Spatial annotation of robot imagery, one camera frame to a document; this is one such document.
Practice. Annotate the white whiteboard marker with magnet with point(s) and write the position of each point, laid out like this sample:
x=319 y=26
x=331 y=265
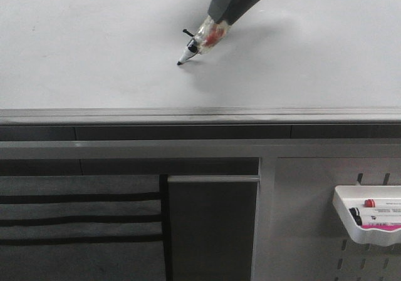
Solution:
x=206 y=37

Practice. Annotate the dark grey cabinet panel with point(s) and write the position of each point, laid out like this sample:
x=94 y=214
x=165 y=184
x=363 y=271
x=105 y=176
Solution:
x=213 y=223

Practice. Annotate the red capped marker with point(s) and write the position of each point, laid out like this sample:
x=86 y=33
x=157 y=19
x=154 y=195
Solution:
x=382 y=203

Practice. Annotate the white plastic marker tray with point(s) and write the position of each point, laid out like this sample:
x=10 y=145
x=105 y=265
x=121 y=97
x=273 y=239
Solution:
x=347 y=196

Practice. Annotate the black capped marker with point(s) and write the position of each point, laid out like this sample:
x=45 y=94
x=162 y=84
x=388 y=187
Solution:
x=376 y=216

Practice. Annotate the grey pegboard panel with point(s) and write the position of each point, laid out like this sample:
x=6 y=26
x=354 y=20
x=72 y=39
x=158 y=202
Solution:
x=299 y=234

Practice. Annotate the grey fabric striped organizer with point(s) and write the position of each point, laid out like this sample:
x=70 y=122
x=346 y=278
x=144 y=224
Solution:
x=84 y=228

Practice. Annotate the grey metal shelf frame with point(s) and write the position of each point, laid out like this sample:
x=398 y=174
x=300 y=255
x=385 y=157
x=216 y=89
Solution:
x=188 y=149

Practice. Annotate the white whiteboard with metal frame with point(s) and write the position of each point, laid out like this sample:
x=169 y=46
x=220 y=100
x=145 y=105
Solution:
x=115 y=61

